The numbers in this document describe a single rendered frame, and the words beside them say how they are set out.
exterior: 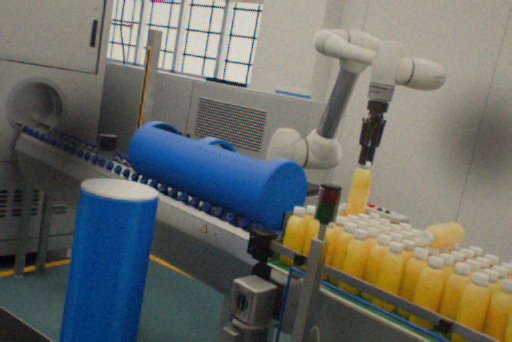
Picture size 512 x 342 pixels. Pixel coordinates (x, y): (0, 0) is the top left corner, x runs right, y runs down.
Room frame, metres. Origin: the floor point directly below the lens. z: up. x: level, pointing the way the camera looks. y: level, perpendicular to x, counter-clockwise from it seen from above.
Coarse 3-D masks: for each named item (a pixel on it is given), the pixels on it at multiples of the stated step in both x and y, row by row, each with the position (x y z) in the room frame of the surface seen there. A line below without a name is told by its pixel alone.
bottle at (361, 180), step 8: (360, 168) 1.98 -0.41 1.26; (368, 168) 1.98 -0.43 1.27; (352, 176) 1.99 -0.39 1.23; (360, 176) 1.96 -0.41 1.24; (368, 176) 1.96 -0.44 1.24; (352, 184) 1.98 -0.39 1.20; (360, 184) 1.96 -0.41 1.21; (368, 184) 1.96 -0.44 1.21; (352, 192) 1.97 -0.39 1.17; (360, 192) 1.96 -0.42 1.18; (368, 192) 1.97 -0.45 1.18; (352, 200) 1.96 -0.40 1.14; (360, 200) 1.96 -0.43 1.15; (352, 208) 1.96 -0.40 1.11; (360, 208) 1.96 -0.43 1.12
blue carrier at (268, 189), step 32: (160, 128) 2.66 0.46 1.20; (160, 160) 2.37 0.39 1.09; (192, 160) 2.24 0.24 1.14; (224, 160) 2.14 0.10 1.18; (256, 160) 2.07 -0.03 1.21; (288, 160) 2.06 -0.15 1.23; (192, 192) 2.26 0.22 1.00; (224, 192) 2.09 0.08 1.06; (256, 192) 1.97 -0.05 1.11; (288, 192) 2.07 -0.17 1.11
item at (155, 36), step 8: (152, 32) 3.25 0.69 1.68; (160, 32) 3.26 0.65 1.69; (152, 40) 3.24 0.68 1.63; (160, 40) 3.27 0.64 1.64; (152, 48) 3.23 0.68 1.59; (160, 48) 3.27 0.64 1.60; (152, 56) 3.24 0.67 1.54; (144, 64) 3.27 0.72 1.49; (152, 64) 3.24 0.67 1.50; (144, 72) 3.26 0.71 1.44; (152, 72) 3.25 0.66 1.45; (144, 80) 3.25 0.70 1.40; (152, 80) 3.25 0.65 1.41; (144, 88) 3.25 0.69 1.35; (152, 88) 3.26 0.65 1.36; (144, 96) 3.24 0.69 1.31; (152, 96) 3.27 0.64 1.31; (144, 104) 3.23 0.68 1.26; (152, 104) 3.27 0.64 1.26; (144, 112) 3.24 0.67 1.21; (144, 120) 3.24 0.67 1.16; (136, 128) 3.26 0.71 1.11
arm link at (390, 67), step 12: (384, 48) 1.96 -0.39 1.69; (396, 48) 1.95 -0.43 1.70; (384, 60) 1.95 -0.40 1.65; (396, 60) 1.94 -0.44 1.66; (408, 60) 1.97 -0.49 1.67; (372, 72) 1.97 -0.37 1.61; (384, 72) 1.94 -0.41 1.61; (396, 72) 1.95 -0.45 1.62; (408, 72) 1.96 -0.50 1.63; (384, 84) 1.95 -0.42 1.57; (396, 84) 1.99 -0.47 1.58
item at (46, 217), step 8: (48, 200) 3.42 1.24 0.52; (48, 208) 3.43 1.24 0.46; (48, 216) 3.43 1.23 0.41; (48, 224) 3.44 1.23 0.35; (40, 232) 3.43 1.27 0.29; (48, 232) 3.44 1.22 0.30; (40, 240) 3.43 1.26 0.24; (48, 240) 3.45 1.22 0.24; (40, 248) 3.42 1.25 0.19; (40, 256) 3.42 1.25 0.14; (40, 264) 3.42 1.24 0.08; (40, 272) 3.45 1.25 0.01
